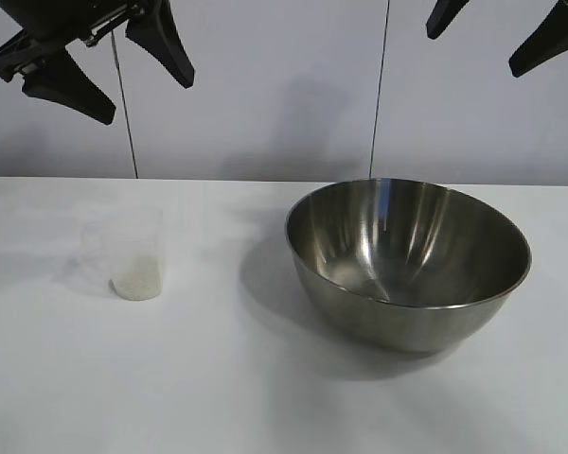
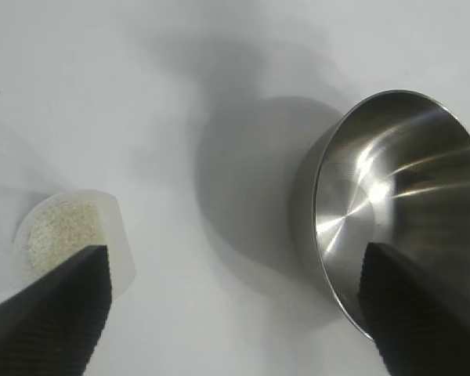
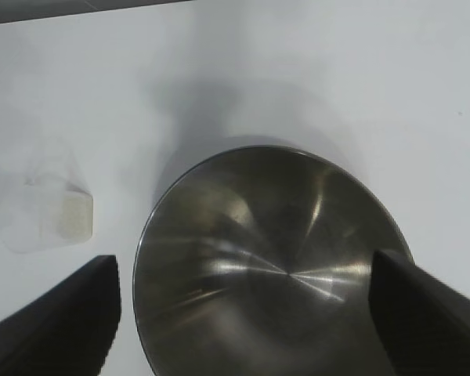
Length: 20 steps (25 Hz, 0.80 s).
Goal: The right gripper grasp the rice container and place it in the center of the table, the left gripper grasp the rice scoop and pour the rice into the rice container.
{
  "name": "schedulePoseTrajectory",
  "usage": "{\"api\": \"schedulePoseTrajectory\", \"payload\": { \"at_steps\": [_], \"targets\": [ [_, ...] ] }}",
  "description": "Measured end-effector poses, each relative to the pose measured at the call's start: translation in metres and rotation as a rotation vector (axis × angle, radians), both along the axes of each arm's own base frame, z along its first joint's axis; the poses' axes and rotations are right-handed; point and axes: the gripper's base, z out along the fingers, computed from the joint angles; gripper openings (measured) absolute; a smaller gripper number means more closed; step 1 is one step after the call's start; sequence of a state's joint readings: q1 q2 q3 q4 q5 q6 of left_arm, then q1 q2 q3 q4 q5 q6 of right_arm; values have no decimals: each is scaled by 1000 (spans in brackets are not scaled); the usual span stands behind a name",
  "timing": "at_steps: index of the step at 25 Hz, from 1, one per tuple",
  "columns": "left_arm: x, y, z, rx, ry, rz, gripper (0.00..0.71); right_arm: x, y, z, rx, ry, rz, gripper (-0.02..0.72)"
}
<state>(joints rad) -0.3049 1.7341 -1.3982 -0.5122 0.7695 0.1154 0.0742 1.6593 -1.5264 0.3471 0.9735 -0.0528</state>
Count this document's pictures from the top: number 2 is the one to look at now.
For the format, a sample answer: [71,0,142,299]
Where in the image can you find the clear plastic measuring cup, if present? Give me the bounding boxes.
[0,113,138,302]

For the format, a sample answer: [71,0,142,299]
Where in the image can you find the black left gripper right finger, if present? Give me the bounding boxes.
[359,241,470,376]

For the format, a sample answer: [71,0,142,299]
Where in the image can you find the white rice grains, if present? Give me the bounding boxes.
[25,197,110,277]

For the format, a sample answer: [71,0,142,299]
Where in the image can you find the stainless steel mixing bowl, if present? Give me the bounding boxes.
[289,89,470,342]

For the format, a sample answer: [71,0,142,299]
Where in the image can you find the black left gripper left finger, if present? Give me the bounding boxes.
[0,244,114,376]

